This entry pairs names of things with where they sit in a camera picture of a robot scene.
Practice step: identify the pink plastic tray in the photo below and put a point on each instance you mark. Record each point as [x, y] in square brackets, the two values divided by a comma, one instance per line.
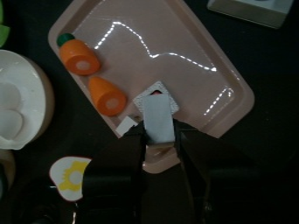
[167, 49]

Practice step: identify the toy carrot tip half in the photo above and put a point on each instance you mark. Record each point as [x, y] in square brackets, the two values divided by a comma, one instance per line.
[105, 96]

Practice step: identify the grey box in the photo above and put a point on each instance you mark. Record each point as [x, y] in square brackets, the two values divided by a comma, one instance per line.
[252, 10]

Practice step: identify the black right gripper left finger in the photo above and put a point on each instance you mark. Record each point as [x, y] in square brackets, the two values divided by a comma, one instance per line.
[112, 172]

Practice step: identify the white sushi piece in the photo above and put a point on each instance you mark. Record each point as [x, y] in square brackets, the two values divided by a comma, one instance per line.
[157, 116]

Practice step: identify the toy carrot half green stem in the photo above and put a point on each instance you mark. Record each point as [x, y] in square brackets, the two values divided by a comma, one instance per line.
[77, 55]

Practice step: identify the toy fried egg slice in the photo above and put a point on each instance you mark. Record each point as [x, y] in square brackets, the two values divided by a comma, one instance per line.
[68, 178]

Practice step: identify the white plate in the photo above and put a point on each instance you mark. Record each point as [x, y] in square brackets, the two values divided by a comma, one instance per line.
[30, 96]

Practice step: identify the green toy leaf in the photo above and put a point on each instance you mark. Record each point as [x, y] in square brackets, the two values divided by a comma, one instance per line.
[2, 32]

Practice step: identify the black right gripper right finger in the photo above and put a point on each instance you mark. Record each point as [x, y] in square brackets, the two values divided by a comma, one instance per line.
[209, 180]

